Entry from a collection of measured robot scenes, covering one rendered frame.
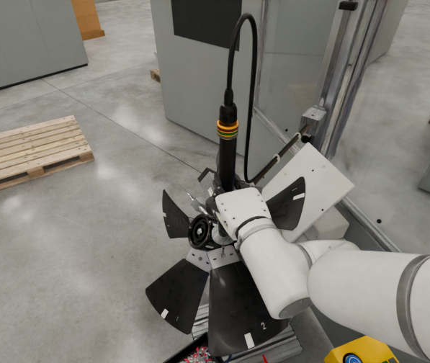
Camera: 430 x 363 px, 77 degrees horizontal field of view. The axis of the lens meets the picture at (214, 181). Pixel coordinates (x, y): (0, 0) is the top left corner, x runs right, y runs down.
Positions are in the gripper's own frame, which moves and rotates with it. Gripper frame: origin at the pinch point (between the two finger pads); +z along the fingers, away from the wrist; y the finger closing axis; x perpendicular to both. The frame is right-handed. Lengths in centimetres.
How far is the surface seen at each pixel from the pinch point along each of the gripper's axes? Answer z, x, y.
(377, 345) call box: -35, -43, 35
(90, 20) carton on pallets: 822, -116, -68
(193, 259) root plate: 6.8, -39.8, -8.4
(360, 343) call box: -33, -43, 30
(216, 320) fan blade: -16.6, -35.0, -8.0
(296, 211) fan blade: -7.7, -8.2, 16.3
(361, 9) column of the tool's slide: 37, 27, 59
